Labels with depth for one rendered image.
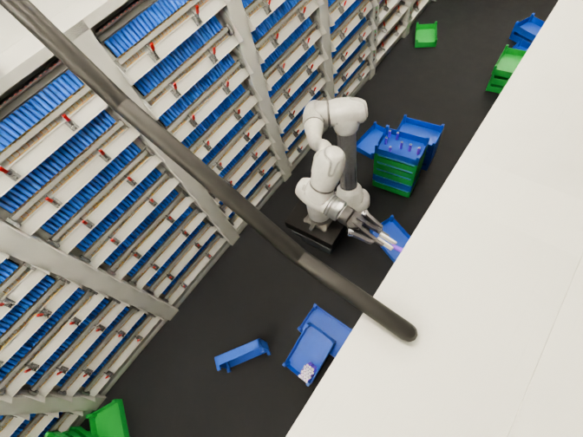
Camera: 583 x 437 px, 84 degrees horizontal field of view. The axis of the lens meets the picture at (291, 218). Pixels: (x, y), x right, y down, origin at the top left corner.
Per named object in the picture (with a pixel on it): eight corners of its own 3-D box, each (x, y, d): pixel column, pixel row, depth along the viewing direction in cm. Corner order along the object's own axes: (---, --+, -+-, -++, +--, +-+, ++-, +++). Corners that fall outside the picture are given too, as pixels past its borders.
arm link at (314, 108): (301, 115, 157) (329, 112, 155) (300, 95, 168) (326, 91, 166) (304, 137, 167) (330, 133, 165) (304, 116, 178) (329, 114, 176)
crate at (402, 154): (374, 153, 225) (375, 145, 218) (385, 132, 232) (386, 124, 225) (417, 166, 214) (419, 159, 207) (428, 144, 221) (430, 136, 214)
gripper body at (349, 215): (337, 217, 124) (357, 230, 122) (349, 200, 127) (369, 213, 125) (334, 224, 131) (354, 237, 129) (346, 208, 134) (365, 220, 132)
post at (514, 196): (376, 345, 203) (436, 194, 52) (383, 332, 206) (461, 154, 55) (406, 365, 195) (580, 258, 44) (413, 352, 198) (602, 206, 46)
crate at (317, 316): (298, 330, 215) (297, 329, 208) (316, 305, 221) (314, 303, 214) (337, 359, 203) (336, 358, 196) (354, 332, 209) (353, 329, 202)
